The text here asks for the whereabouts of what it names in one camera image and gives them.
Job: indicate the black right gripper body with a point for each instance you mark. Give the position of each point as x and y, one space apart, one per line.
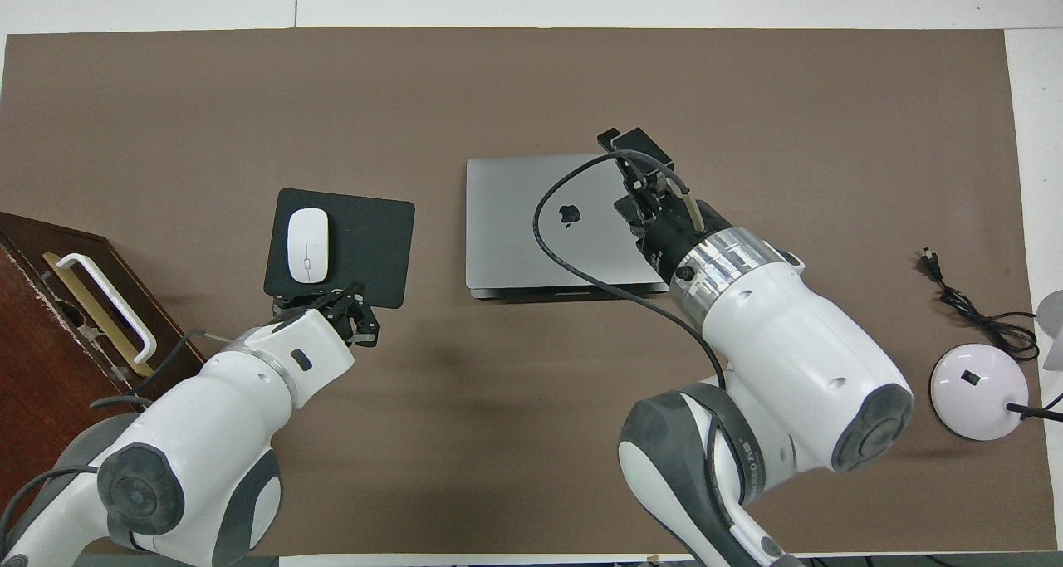
668 227

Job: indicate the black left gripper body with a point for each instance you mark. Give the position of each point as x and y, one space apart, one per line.
339 316

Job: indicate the grey Apple laptop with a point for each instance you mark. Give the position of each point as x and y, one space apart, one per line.
507 243

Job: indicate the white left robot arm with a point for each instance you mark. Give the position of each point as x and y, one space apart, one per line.
208 434

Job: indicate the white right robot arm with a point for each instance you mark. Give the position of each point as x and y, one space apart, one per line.
789 351

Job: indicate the white computer mouse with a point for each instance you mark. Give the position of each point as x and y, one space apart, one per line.
308 243

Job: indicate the black mouse pad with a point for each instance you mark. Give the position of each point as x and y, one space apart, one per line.
369 243

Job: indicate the brown table mat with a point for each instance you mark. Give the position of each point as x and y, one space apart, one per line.
498 434

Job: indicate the dark brown wooden box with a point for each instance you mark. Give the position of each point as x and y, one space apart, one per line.
41 368

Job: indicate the white desk lamp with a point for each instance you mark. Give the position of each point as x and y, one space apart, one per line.
976 393

